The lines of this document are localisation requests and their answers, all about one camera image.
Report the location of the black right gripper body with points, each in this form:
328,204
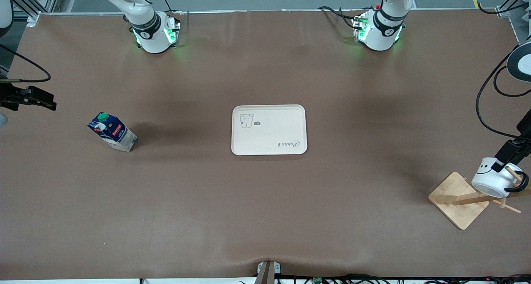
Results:
8,95

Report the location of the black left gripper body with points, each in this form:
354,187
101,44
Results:
524,140

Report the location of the blue milk carton green cap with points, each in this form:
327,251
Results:
114,132

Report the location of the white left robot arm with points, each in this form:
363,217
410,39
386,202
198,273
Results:
379,35

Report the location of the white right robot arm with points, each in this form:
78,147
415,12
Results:
151,35

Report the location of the wooden cup stand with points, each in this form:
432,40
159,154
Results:
456,201

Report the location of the cream rabbit print tray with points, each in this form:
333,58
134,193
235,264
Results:
269,130

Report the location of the aluminium frame profile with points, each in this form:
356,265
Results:
33,4
516,14

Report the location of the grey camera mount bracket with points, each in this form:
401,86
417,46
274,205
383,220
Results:
267,271

